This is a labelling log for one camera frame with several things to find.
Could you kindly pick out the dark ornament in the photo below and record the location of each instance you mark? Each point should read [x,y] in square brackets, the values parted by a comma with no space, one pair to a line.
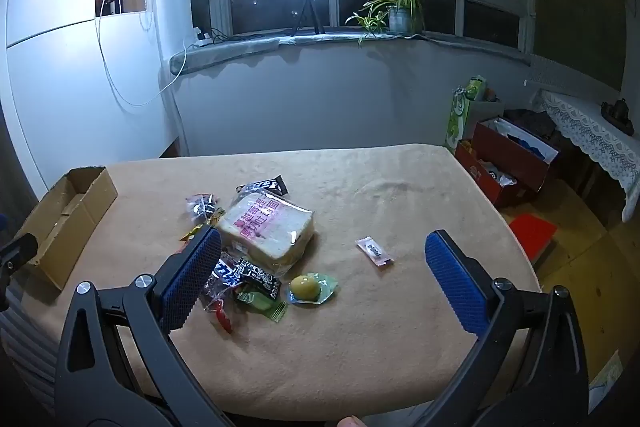
[617,112]

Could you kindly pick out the white cabinet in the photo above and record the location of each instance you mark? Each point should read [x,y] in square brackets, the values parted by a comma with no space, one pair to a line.
[75,82]

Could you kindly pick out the black chocolate bar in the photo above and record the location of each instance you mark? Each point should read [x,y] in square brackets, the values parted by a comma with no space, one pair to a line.
[265,185]

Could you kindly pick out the black patterned snack bar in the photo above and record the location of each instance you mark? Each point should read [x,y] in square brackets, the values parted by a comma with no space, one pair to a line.
[260,279]

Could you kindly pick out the brown cardboard box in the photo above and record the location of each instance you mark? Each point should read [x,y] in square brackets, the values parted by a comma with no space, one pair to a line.
[75,207]

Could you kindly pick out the yellow pastry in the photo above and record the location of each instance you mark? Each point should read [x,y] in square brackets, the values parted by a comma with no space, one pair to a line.
[306,288]

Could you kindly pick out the table with lace cloth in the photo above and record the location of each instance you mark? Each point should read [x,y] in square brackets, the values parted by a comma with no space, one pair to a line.
[585,122]

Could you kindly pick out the low red cardboard box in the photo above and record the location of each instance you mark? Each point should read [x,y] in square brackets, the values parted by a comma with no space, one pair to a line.
[480,177]

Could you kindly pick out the dark cloth pile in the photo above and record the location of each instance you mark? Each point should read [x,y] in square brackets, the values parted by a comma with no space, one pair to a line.
[530,122]

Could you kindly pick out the dark bottle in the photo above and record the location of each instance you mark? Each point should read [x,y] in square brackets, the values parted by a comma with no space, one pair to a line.
[116,3]

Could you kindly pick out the potted spider plant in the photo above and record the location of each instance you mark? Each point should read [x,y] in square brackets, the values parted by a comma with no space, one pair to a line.
[400,19]

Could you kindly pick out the person's right hand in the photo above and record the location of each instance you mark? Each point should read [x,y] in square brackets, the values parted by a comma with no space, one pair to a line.
[356,422]

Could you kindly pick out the yellow snack packet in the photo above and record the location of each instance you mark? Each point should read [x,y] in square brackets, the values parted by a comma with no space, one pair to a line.
[192,233]

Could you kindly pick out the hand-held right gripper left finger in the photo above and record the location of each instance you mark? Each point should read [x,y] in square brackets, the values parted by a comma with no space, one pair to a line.
[192,279]

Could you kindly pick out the grey windowsill cover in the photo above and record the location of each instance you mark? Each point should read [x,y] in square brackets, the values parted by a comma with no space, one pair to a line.
[250,49]

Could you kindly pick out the blue white chocolate bar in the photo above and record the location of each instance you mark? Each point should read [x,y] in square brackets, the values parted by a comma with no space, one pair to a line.
[227,269]

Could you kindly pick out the small pink sachet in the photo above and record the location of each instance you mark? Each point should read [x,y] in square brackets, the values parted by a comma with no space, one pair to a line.
[375,252]

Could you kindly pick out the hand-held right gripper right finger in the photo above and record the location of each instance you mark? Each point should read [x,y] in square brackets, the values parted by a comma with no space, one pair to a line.
[457,284]

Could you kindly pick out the white power strip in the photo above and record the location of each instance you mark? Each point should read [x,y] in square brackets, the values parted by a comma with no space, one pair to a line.
[201,38]

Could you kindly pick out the green snack packet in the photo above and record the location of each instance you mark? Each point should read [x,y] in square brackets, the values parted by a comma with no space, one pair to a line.
[262,305]

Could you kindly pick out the green paper bag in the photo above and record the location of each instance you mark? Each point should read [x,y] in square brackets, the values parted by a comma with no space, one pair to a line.
[457,117]

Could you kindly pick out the sliced bread package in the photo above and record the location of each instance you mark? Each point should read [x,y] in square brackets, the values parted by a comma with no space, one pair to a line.
[265,227]

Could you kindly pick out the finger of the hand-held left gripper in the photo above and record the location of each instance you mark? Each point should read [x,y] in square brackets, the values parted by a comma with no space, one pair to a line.
[17,249]
[2,222]

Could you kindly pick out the snacks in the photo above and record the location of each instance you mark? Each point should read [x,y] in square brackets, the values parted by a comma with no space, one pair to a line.
[223,318]

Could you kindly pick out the tall red cardboard box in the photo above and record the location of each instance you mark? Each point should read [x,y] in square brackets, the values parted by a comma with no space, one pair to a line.
[515,157]

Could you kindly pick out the black tripod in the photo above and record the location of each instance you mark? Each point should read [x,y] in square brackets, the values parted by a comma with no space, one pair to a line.
[307,7]

